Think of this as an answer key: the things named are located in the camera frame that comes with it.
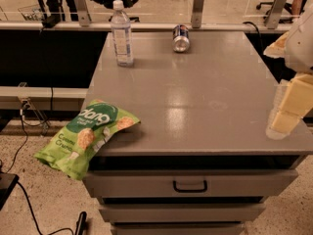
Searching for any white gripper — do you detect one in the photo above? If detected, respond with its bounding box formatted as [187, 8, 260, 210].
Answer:
[263, 5, 313, 140]

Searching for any clear plastic water bottle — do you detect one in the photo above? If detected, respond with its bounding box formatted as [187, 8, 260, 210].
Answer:
[111, 0, 134, 67]

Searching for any black box on floor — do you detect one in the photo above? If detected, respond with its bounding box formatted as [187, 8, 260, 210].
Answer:
[0, 173, 19, 211]

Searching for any black cable behind table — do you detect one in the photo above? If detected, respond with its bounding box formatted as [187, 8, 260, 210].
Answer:
[242, 21, 264, 52]

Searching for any green chips bag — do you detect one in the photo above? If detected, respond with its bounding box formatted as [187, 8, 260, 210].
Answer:
[34, 100, 140, 180]

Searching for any black power adapter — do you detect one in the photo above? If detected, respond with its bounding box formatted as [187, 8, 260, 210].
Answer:
[42, 15, 61, 28]

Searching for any metal bracket post left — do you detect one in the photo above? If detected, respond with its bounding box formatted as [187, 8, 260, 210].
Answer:
[74, 0, 91, 26]

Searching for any black floor cable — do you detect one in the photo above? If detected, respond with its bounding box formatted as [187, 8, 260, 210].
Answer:
[6, 101, 76, 235]

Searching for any black chair base right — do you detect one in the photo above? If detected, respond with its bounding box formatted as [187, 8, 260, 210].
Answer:
[255, 0, 287, 29]

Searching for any black drawer handle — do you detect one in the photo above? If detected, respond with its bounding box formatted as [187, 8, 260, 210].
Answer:
[172, 180, 208, 194]

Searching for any metal bracket post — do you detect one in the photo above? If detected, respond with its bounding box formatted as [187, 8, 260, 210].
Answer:
[264, 0, 287, 29]
[191, 0, 204, 28]
[74, 0, 91, 26]

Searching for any metal bracket post middle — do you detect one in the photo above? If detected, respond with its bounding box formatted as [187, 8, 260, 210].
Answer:
[191, 0, 204, 28]

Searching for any metal bracket post right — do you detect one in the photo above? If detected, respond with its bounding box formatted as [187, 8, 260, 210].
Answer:
[264, 0, 287, 29]

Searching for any grey drawer cabinet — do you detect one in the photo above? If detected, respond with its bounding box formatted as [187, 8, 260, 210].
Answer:
[84, 31, 312, 235]

